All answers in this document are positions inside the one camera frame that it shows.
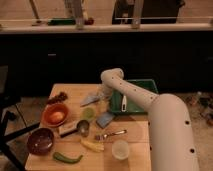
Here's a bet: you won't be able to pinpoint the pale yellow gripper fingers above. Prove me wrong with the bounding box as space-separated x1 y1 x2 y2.
97 98 108 107

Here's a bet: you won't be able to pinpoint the grey-blue towel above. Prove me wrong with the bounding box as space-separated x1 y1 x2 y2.
80 95 100 107

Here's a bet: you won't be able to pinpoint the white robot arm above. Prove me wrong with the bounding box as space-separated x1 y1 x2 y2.
100 68 200 171

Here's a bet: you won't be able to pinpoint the orange fruit in bowl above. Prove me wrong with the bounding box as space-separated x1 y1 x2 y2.
50 112 64 123

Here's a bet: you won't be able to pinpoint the orange bowl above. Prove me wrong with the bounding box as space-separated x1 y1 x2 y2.
42 103 69 127

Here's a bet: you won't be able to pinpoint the purple bowl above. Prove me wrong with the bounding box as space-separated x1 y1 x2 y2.
27 128 54 156

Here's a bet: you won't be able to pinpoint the blue sponge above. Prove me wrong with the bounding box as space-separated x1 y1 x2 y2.
96 112 115 129

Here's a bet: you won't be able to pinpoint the light green cup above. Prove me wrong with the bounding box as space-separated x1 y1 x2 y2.
81 107 95 122

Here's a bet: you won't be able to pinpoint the white spatula tool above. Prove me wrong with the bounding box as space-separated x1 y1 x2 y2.
121 95 127 112

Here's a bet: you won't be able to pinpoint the metal measuring cup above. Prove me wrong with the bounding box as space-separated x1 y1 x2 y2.
77 120 90 137

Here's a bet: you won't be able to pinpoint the green plastic tray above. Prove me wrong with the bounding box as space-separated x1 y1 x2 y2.
108 79 160 115

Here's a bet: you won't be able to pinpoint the silver fork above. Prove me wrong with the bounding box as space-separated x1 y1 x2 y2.
94 130 127 141

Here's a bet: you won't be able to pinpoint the dark red grapes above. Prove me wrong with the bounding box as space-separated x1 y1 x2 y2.
47 92 68 105

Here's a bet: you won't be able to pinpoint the green chili pepper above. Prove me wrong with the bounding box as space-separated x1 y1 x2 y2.
53 152 82 164

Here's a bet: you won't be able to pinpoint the red object on counter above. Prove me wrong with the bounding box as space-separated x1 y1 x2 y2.
84 17 94 25

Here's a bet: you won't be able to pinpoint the green object on counter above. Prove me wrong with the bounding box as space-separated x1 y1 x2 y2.
47 18 76 26

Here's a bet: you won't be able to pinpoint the black chair frame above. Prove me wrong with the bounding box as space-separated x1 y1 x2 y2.
0 64 41 171

